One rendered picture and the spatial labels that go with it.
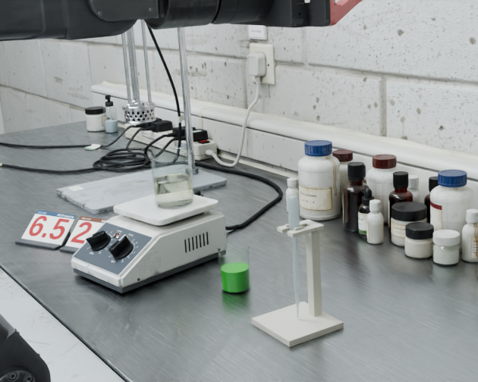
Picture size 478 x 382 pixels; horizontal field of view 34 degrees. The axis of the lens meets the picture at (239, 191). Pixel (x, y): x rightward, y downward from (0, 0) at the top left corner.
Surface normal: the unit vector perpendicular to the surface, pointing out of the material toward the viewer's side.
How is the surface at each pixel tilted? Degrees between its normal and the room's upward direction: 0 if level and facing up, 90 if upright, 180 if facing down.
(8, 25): 93
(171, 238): 90
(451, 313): 0
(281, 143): 90
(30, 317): 0
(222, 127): 90
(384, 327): 0
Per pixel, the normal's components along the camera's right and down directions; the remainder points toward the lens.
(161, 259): 0.69, 0.16
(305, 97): -0.84, 0.19
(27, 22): 0.35, 0.28
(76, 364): -0.06, -0.96
